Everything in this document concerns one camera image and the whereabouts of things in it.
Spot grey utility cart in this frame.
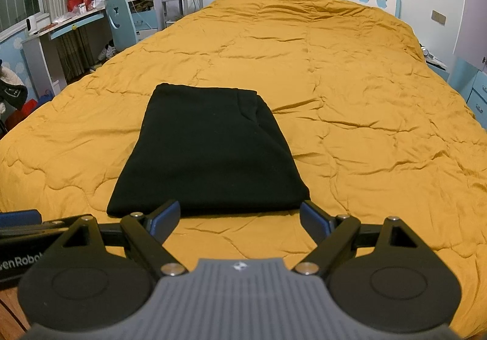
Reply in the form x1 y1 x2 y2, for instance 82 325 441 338
162 0 202 27

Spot mustard yellow quilt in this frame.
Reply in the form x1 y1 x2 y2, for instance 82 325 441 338
0 0 487 339

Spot blue wooden chair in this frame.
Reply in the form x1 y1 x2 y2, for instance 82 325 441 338
103 0 140 54

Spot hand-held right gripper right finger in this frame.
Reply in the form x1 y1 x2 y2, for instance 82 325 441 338
294 200 430 280

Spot dark clothing pile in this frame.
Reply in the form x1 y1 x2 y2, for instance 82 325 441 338
0 60 30 113

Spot white shoes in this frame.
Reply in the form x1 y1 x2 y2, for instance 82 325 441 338
89 41 117 73

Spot black long-sleeve sweater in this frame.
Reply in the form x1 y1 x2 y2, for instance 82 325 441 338
107 83 311 218

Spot blue and white desk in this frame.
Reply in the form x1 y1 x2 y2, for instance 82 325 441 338
21 0 165 98

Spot blue nightstand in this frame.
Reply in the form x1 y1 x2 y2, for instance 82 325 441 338
419 42 452 86

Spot blue and white wardrobe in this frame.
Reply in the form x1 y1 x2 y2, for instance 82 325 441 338
447 0 487 121

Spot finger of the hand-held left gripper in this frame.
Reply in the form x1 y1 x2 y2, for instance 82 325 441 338
0 209 75 241

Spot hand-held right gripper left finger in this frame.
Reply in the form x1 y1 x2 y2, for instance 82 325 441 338
61 199 188 280

